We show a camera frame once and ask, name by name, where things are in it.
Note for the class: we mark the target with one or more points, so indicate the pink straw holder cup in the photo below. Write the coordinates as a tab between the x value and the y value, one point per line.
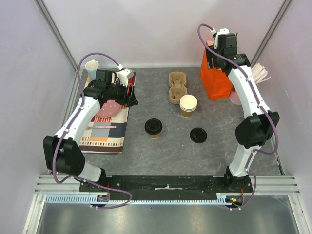
234	98

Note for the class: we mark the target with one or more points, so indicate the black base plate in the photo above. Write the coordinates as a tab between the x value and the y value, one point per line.
176	187

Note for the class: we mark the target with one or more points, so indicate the colourful patchwork placemat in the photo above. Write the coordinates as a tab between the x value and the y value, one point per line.
105	141

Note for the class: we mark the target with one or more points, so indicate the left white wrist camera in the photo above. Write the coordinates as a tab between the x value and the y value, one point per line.
124	76

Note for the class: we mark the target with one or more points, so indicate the stack of black lids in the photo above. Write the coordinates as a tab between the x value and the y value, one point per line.
198	135

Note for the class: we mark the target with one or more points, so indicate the stack of paper cups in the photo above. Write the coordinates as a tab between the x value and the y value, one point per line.
188	103

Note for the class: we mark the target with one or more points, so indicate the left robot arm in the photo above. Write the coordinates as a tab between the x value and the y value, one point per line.
62	151

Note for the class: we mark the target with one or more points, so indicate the slotted cable duct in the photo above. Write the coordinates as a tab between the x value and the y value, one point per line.
97	200

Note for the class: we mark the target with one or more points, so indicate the black coffee cup lid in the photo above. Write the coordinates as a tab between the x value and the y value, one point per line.
153	126

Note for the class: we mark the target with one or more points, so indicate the white paper straws bundle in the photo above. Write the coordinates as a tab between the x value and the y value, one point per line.
259	73

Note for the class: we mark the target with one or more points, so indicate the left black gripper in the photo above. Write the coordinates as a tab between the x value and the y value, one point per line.
132	100

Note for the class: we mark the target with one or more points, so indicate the pink polka dot plate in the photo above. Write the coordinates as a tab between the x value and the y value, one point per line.
109	109

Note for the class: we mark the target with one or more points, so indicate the lower brown cup carrier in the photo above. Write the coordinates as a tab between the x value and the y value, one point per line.
175	94

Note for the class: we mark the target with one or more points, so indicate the orange paper bag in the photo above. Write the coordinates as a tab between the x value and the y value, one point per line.
217	85

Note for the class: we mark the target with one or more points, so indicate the pink handled fork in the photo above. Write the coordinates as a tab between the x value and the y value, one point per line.
101	127

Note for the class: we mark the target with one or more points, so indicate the brown cardboard cup carrier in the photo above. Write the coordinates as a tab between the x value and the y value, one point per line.
177	77

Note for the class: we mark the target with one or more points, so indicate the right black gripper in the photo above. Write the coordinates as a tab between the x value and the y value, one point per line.
210	57

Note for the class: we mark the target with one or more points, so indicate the brown paper coffee cup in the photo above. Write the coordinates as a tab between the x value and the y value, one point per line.
154	136

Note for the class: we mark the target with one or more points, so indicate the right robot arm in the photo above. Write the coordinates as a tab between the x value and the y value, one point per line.
259	122

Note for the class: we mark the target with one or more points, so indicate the light blue mug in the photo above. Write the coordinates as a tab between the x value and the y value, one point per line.
91	67

